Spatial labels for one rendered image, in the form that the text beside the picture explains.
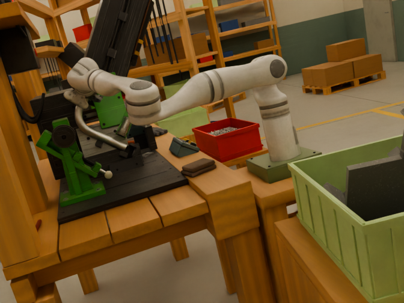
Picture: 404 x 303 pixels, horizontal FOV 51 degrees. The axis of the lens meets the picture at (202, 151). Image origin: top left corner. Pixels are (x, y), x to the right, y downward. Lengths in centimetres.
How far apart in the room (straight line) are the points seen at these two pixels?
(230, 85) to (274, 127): 21
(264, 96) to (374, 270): 71
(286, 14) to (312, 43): 102
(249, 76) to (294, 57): 1012
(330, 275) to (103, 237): 58
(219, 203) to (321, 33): 1057
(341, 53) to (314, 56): 349
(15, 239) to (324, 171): 81
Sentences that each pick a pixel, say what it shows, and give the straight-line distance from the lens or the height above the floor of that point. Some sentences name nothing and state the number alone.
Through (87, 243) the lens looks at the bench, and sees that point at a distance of 118.
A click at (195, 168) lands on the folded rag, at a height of 93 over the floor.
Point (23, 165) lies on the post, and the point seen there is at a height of 105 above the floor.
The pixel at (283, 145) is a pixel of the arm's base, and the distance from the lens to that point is 135.
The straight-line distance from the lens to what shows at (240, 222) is 125.
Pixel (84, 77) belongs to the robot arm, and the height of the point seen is 128.
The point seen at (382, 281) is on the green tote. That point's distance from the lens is 83.
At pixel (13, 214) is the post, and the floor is 101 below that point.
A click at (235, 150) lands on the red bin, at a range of 183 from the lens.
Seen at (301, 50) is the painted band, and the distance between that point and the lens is 1143.
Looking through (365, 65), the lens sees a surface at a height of 32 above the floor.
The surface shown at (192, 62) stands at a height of 114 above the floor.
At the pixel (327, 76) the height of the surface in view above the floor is 31.
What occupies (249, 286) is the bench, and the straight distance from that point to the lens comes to 136.
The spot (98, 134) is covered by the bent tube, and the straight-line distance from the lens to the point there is 168.
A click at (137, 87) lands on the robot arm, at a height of 123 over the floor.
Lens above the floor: 131
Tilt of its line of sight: 14 degrees down
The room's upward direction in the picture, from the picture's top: 13 degrees counter-clockwise
